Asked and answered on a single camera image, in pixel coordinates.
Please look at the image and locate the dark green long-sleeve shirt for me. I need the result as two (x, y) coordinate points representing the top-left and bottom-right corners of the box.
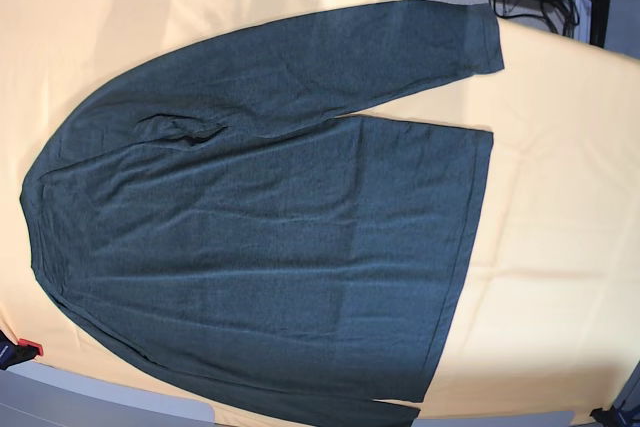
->
(20, 1), (503, 426)

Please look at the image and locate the black clamp right corner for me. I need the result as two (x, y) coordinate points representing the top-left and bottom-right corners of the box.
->
(590, 407), (639, 427)

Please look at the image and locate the red and black clamp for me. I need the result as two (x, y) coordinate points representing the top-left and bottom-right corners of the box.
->
(0, 332), (43, 370)

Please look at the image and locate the yellow table cloth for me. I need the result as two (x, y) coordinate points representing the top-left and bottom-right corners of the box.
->
(1, 0), (639, 423)

